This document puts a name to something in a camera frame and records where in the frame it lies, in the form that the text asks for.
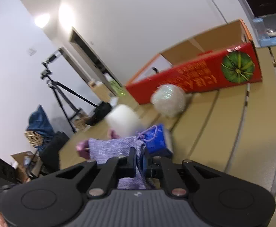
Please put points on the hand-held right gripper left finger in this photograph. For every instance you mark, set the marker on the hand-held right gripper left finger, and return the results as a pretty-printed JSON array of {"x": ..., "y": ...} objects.
[{"x": 132, "y": 162}]

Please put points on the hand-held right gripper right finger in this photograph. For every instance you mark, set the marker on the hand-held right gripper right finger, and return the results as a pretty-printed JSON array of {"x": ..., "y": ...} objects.
[{"x": 146, "y": 166}]

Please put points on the purple knit pouch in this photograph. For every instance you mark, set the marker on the purple knit pouch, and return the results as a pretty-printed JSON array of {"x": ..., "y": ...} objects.
[{"x": 112, "y": 149}]

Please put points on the blue and white box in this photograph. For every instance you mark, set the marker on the blue and white box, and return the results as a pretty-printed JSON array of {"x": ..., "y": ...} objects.
[{"x": 157, "y": 144}]

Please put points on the brown cardboard box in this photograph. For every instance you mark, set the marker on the brown cardboard box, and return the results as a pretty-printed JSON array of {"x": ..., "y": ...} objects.
[{"x": 22, "y": 163}]

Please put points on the woven rattan ball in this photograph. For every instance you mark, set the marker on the woven rattan ball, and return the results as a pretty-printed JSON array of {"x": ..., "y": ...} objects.
[{"x": 33, "y": 138}]

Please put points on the shiny pink cloth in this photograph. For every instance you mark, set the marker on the shiny pink cloth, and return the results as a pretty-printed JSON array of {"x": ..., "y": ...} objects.
[{"x": 82, "y": 150}]

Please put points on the black suitcase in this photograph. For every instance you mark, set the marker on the black suitcase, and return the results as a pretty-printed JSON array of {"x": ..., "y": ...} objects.
[{"x": 54, "y": 149}]

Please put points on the clear jar of corks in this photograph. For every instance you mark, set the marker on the clear jar of corks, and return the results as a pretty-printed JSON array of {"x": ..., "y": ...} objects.
[{"x": 81, "y": 123}]

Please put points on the dark blue fabric bag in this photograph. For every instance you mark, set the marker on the dark blue fabric bag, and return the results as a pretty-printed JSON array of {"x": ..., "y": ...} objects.
[{"x": 39, "y": 123}]

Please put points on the light wooden box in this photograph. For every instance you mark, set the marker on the light wooden box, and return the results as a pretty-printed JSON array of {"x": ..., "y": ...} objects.
[{"x": 101, "y": 91}]

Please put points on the black tripod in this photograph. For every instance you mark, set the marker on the black tripod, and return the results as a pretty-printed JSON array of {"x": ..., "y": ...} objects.
[{"x": 62, "y": 94}]

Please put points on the red cardboard box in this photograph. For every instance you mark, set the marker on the red cardboard box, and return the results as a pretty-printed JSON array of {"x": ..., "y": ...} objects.
[{"x": 199, "y": 75}]

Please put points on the folding slatted table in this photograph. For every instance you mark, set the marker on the folding slatted table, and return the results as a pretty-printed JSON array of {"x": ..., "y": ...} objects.
[{"x": 246, "y": 123}]

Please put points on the small blue container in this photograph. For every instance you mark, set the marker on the small blue container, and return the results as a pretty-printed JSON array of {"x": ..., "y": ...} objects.
[{"x": 258, "y": 28}]

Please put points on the white wall switch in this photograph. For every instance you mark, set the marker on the white wall switch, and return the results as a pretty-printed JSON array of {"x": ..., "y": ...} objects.
[{"x": 32, "y": 51}]

